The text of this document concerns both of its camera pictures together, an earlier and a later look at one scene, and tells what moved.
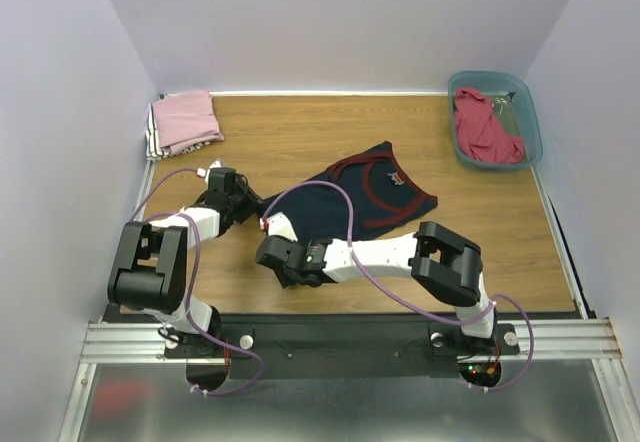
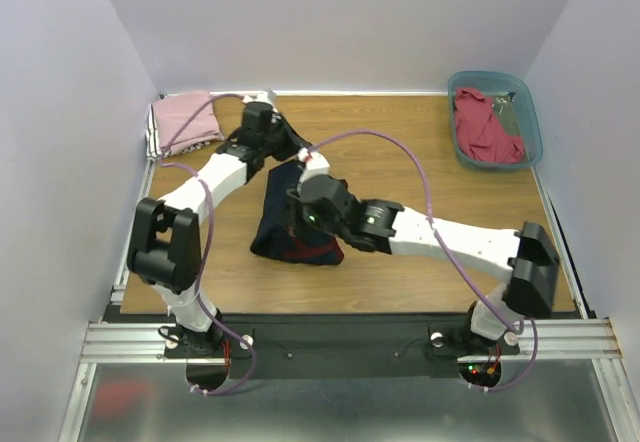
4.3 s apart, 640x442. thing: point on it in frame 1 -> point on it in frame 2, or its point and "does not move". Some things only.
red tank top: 478,134 does not move
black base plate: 341,346 does not move
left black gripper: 253,203 -> 293,141
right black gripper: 272,255 -> 295,202
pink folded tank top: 184,119 does not move
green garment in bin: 506,114 does not move
